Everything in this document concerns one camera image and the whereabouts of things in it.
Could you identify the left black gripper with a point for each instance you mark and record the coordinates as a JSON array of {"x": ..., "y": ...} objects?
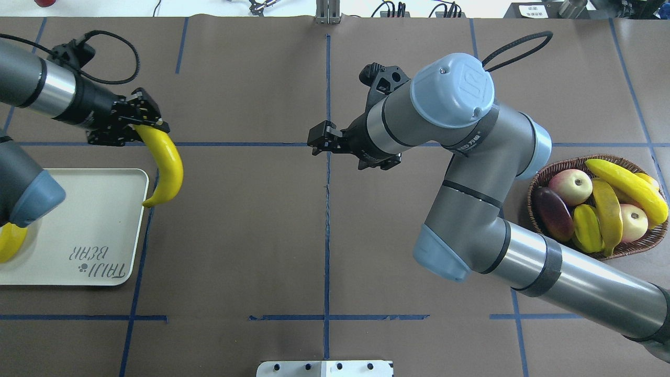
[{"x": 93, "y": 108}]

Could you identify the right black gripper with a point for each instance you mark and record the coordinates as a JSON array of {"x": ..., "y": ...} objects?
[{"x": 358, "y": 137}]

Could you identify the yellow banana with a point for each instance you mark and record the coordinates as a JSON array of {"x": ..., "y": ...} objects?
[
  {"x": 609, "y": 215},
  {"x": 12, "y": 239},
  {"x": 169, "y": 163},
  {"x": 642, "y": 192}
]

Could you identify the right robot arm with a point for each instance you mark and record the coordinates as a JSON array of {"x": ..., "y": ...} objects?
[{"x": 452, "y": 102}]

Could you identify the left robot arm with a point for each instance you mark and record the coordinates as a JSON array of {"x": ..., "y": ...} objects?
[{"x": 52, "y": 88}]

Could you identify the brown wicker basket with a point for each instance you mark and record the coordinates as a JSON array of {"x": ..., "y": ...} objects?
[{"x": 650, "y": 239}]

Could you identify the white bear tray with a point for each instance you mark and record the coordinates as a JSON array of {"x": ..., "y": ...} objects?
[{"x": 88, "y": 240}]

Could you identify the red cylinder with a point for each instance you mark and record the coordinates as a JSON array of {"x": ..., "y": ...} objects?
[{"x": 45, "y": 3}]

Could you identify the dark purple eggplant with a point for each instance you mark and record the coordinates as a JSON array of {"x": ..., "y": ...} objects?
[{"x": 554, "y": 214}]

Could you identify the red green apple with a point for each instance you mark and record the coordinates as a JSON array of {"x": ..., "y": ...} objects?
[
  {"x": 573, "y": 186},
  {"x": 634, "y": 223}
]

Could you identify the black label box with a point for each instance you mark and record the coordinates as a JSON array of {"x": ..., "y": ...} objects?
[{"x": 533, "y": 10}]

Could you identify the yellow starfruit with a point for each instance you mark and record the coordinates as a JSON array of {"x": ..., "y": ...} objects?
[{"x": 587, "y": 235}]

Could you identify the yellow lemon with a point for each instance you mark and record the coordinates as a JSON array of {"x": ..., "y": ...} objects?
[{"x": 649, "y": 180}]

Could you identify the aluminium frame post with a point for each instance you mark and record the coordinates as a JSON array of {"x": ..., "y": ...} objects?
[{"x": 328, "y": 12}]

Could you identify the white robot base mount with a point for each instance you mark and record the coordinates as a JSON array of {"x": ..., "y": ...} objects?
[{"x": 326, "y": 368}]

